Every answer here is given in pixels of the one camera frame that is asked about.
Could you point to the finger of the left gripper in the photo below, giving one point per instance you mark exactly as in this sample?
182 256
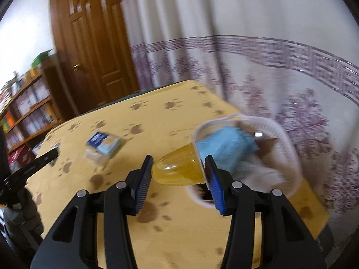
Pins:
49 158

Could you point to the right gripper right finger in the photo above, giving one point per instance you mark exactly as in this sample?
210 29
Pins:
286 240

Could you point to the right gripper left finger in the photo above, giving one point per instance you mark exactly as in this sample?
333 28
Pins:
72 240

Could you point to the clear crumbly bar packet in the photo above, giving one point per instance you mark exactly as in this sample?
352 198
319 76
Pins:
96 157

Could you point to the navy blue biscuit packet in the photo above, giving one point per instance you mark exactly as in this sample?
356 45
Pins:
105 144

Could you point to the brown date snack bag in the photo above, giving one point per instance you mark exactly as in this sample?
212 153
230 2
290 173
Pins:
264 142

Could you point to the yellow jelly cup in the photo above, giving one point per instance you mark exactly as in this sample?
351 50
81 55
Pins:
181 167

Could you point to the light blue snack packet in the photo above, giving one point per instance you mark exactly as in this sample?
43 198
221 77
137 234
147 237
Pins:
228 146

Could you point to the left black gloved hand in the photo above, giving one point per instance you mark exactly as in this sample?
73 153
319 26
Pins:
23 216

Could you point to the red Classic Quilt box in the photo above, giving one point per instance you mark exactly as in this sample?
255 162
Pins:
20 158

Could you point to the wooden bookshelf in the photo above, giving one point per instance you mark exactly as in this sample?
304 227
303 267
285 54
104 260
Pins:
37 108

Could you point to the yellow paw print tablecloth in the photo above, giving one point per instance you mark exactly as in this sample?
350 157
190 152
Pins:
178 226

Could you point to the white plastic basket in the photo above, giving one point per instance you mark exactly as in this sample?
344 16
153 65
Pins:
283 156

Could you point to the green box on shelf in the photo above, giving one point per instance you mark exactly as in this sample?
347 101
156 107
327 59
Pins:
40 58

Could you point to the brown wooden door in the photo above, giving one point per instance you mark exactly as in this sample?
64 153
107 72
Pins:
93 33

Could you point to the white purple patterned curtain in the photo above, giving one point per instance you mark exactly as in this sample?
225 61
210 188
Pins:
294 61

